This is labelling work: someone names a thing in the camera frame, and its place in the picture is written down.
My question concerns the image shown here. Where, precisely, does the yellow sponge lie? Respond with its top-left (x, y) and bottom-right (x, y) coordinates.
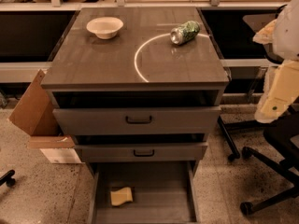
top-left (110, 187), bottom-right (133, 206)

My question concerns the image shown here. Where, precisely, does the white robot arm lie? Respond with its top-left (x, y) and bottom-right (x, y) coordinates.
top-left (253, 0), bottom-right (299, 123)

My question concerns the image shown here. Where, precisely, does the grey drawer cabinet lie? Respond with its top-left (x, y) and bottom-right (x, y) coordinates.
top-left (40, 6), bottom-right (231, 224)

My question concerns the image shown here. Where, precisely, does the middle grey drawer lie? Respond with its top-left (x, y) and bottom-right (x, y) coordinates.
top-left (75, 142), bottom-right (207, 162)

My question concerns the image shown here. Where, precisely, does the grey drawer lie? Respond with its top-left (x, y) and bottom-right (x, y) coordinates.
top-left (75, 142), bottom-right (207, 162)
top-left (88, 161), bottom-right (199, 224)
top-left (53, 106), bottom-right (221, 135)

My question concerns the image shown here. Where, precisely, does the top grey drawer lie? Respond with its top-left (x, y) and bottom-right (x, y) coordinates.
top-left (53, 106), bottom-right (221, 135)

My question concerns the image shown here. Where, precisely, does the bottom grey drawer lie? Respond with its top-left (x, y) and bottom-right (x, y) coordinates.
top-left (88, 161), bottom-right (199, 224)

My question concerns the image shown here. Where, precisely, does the crushed green soda can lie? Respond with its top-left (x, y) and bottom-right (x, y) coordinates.
top-left (170, 21), bottom-right (200, 45)

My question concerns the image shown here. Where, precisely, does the white ceramic bowl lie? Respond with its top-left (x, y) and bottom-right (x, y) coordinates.
top-left (86, 17), bottom-right (123, 39)

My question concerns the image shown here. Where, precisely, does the brown cardboard box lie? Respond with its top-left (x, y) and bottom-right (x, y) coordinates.
top-left (8, 70), bottom-right (81, 164)

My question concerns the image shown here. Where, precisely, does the black side table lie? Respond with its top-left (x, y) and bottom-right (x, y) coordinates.
top-left (217, 4), bottom-right (299, 162)

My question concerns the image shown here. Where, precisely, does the black office chair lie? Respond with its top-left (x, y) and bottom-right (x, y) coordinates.
top-left (239, 105), bottom-right (299, 217)

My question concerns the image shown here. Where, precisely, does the black chair wheel leg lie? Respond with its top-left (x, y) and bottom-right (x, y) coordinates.
top-left (0, 170), bottom-right (16, 187)

